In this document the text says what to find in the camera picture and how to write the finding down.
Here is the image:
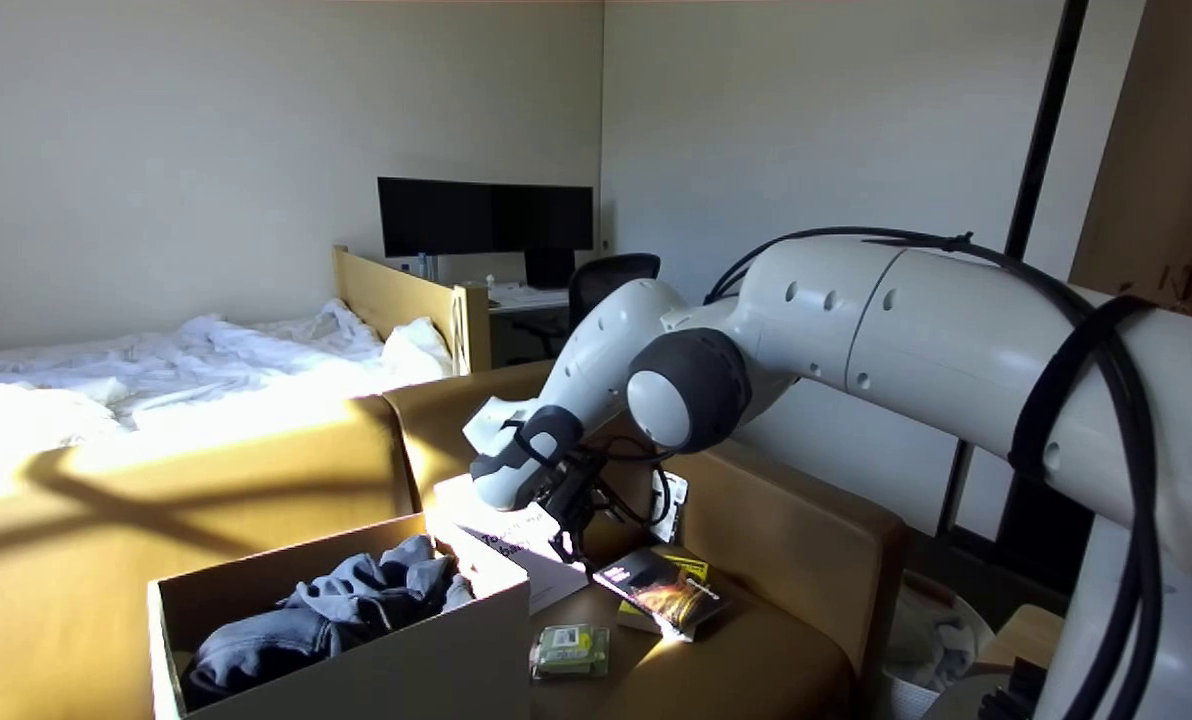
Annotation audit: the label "green white packet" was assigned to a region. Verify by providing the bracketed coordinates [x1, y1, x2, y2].
[527, 625, 612, 680]

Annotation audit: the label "black monitor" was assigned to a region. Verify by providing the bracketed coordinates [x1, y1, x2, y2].
[376, 176, 593, 289]

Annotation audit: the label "tan leather sofa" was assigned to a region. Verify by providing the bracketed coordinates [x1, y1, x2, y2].
[0, 370, 903, 720]

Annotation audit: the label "dark clothes in box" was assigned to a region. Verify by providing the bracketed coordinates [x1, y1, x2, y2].
[178, 538, 470, 703]

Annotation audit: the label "black cable bundle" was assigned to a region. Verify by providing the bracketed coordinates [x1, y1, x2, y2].
[701, 225, 1168, 720]

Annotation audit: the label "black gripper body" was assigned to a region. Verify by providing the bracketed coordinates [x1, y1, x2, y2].
[538, 449, 608, 532]

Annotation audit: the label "wooden desk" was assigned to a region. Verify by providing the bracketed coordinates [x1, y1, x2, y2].
[486, 285, 569, 366]

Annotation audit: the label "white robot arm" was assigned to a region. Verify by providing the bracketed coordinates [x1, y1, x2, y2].
[470, 239, 1192, 720]

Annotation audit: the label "bed with white bedding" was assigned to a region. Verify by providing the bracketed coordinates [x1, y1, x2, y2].
[0, 251, 486, 496]

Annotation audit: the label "black office chair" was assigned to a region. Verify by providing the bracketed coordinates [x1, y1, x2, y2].
[565, 251, 661, 334]

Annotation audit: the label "white cardboard box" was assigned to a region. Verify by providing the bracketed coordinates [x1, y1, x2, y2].
[149, 518, 527, 720]

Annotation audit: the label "black Bloomberg spiral notebook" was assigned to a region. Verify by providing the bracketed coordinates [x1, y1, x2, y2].
[594, 547, 701, 621]

